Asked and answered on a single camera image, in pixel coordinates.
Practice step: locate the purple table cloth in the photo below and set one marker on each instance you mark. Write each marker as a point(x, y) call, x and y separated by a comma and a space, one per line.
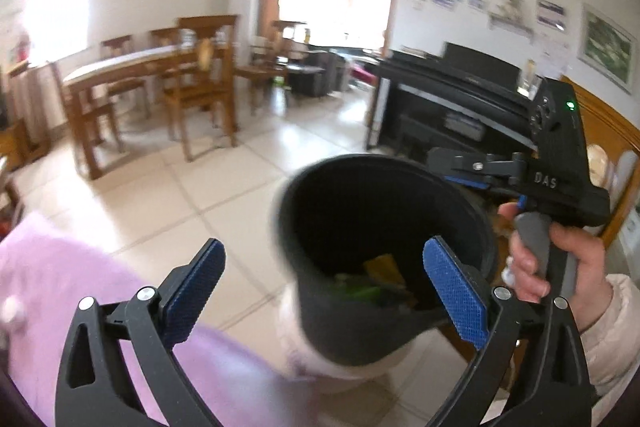
point(67, 360)

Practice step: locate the white standing air conditioner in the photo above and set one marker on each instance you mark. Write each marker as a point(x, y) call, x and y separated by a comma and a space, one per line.
point(247, 11)

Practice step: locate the wooden dining chair front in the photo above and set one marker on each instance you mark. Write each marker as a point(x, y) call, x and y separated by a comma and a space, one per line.
point(202, 70)

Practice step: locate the wooden chair by doorway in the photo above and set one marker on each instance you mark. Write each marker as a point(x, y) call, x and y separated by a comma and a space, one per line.
point(270, 57)

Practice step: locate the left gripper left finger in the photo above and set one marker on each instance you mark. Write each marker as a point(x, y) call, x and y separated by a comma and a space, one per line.
point(158, 319)

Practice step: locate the framed green landscape picture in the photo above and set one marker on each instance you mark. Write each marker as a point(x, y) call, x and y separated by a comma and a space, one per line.
point(608, 48)

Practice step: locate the black upright piano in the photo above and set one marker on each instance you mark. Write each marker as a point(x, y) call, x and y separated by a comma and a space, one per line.
point(464, 99)

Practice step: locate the black trash bin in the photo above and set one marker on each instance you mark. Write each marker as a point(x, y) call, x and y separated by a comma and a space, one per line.
point(352, 229)

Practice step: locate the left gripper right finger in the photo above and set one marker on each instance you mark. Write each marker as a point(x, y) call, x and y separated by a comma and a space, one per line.
point(489, 318)

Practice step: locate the wooden dining table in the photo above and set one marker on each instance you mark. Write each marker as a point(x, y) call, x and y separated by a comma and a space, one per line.
point(144, 63)

